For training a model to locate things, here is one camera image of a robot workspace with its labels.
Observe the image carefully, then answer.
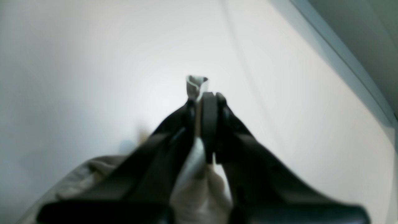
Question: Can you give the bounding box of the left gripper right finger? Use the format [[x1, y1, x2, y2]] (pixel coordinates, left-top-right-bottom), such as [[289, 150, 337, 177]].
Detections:
[[201, 92, 370, 224]]

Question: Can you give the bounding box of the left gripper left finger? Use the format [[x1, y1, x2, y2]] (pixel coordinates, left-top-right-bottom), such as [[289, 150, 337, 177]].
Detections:
[[36, 100, 195, 224]]

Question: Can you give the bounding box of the beige t-shirt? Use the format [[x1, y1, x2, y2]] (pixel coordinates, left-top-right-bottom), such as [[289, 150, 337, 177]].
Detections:
[[16, 75, 234, 224]]

